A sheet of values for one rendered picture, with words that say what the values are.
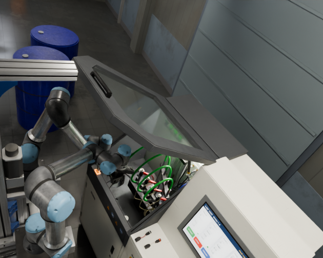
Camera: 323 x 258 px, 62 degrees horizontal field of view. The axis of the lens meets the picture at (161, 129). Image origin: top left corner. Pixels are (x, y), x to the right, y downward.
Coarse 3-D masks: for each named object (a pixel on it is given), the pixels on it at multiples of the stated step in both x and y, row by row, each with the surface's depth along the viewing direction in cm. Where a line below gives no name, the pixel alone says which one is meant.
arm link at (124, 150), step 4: (124, 144) 149; (120, 148) 146; (124, 148) 147; (128, 148) 148; (116, 152) 147; (120, 152) 145; (124, 152) 145; (128, 152) 146; (124, 156) 146; (128, 156) 147; (124, 160) 146; (128, 160) 152; (124, 164) 151
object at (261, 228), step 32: (224, 160) 171; (192, 192) 167; (224, 192) 151; (256, 192) 158; (160, 224) 187; (256, 224) 140; (128, 256) 186; (192, 256) 167; (256, 256) 137; (288, 256) 131
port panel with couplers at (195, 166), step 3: (192, 162) 196; (195, 162) 193; (192, 165) 194; (195, 165) 193; (198, 165) 191; (192, 168) 197; (195, 168) 194; (198, 168) 191; (195, 171) 191; (186, 174) 200; (192, 174) 198; (186, 177) 205; (189, 177) 202; (183, 180) 209; (186, 180) 205
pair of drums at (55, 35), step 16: (32, 32) 347; (48, 32) 359; (64, 32) 372; (32, 48) 320; (48, 48) 330; (64, 48) 347; (16, 96) 322; (32, 96) 308; (48, 96) 312; (32, 112) 323
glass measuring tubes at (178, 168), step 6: (174, 162) 208; (180, 162) 203; (186, 162) 197; (168, 168) 217; (174, 168) 214; (180, 168) 204; (168, 174) 222; (174, 174) 212; (180, 174) 208; (174, 180) 213; (168, 186) 220
